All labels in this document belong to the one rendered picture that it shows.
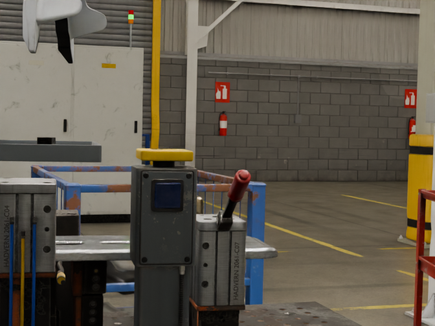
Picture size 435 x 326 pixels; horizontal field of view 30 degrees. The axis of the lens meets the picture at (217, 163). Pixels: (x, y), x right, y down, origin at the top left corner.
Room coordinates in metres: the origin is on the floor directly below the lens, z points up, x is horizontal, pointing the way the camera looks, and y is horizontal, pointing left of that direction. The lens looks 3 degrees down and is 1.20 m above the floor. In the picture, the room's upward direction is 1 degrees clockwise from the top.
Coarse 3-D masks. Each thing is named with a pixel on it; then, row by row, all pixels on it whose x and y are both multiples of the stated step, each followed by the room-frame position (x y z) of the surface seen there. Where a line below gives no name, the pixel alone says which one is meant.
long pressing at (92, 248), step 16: (64, 240) 1.28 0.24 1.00; (80, 240) 1.28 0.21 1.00; (96, 240) 1.29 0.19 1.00; (112, 240) 1.29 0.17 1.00; (128, 240) 1.29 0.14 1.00; (256, 240) 1.33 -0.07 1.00; (64, 256) 1.16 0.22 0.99; (80, 256) 1.16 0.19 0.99; (96, 256) 1.17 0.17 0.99; (112, 256) 1.17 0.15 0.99; (128, 256) 1.18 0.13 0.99; (256, 256) 1.22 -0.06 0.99; (272, 256) 1.23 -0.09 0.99
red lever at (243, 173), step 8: (240, 176) 0.98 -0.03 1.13; (248, 176) 0.98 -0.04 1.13; (232, 184) 1.00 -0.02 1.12; (240, 184) 0.98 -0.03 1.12; (248, 184) 0.99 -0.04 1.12; (232, 192) 1.00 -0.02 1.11; (240, 192) 1.00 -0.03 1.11; (232, 200) 1.01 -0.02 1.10; (240, 200) 1.02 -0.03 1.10; (232, 208) 1.05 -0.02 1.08; (224, 216) 1.07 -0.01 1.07; (224, 224) 1.07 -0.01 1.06
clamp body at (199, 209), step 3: (198, 198) 1.43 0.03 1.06; (201, 198) 1.43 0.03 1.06; (198, 201) 1.43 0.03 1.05; (201, 201) 1.43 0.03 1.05; (198, 204) 1.42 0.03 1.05; (201, 204) 1.43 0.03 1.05; (198, 207) 1.42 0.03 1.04; (201, 207) 1.43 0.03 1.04; (198, 210) 1.43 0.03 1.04; (201, 210) 1.43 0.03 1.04; (198, 213) 1.43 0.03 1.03; (201, 213) 1.43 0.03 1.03; (189, 303) 1.43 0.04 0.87; (189, 306) 1.43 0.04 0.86; (189, 309) 1.43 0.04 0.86; (189, 312) 1.43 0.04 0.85; (189, 315) 1.43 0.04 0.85; (189, 318) 1.43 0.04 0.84; (189, 321) 1.43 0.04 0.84; (189, 324) 1.43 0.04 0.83
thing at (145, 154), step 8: (136, 152) 0.96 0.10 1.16; (144, 152) 0.91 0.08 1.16; (152, 152) 0.91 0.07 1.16; (160, 152) 0.91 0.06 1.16; (168, 152) 0.91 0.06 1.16; (176, 152) 0.92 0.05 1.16; (184, 152) 0.92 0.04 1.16; (192, 152) 0.92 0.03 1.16; (144, 160) 0.91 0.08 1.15; (152, 160) 0.91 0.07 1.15; (160, 160) 0.91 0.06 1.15; (168, 160) 0.92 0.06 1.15; (176, 160) 0.92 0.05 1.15; (184, 160) 0.92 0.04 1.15; (192, 160) 0.92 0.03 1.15
